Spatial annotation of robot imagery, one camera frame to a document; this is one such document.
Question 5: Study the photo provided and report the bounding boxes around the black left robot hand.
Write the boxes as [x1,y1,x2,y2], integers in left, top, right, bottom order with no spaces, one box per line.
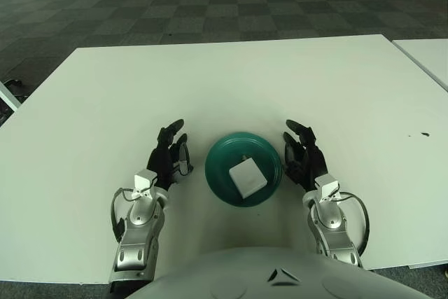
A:
[146,118,194,191]

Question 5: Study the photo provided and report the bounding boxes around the white robot torso shell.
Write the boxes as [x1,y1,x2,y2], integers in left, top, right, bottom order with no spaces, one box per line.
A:
[125,246,448,299]

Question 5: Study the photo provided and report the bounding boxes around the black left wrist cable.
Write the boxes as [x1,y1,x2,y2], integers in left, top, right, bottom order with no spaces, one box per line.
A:
[111,186,137,244]

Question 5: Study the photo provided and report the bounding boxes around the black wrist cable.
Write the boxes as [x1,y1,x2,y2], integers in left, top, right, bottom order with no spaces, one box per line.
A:
[111,186,137,244]
[337,190,371,254]

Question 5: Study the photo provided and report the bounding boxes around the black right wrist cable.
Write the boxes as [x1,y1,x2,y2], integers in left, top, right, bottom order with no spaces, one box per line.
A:
[337,190,371,254]

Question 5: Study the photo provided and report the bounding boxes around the white neighbouring table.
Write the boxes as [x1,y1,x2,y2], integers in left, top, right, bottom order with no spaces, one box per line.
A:
[391,38,448,92]

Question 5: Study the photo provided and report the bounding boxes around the white charger block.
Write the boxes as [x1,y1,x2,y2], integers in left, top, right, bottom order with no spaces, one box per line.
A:
[228,153,269,199]

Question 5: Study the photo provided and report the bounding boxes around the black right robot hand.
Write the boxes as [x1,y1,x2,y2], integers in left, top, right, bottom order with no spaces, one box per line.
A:
[282,119,330,193]

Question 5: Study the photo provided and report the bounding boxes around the white side table edge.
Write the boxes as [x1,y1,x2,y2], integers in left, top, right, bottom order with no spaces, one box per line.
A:
[0,80,22,113]

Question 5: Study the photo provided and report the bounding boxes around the green round plate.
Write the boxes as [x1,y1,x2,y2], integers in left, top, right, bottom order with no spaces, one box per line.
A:
[204,132,283,208]

